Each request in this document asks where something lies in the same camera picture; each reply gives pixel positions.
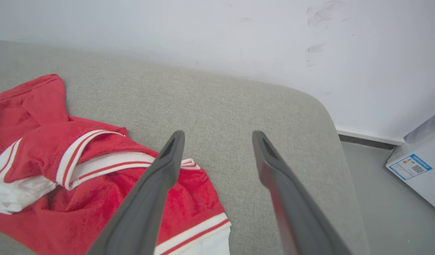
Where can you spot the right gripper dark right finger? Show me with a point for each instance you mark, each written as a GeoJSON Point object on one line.
{"type": "Point", "coordinates": [295, 212]}

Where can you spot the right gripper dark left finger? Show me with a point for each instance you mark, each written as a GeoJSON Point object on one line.
{"type": "Point", "coordinates": [146, 205]}

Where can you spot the red and white basketball jersey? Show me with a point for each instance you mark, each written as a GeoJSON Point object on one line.
{"type": "Point", "coordinates": [79, 198]}

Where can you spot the blue white energy label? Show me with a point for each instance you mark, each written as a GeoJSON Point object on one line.
{"type": "Point", "coordinates": [410, 166]}

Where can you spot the white washing machine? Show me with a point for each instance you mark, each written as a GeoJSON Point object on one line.
{"type": "Point", "coordinates": [430, 184]}

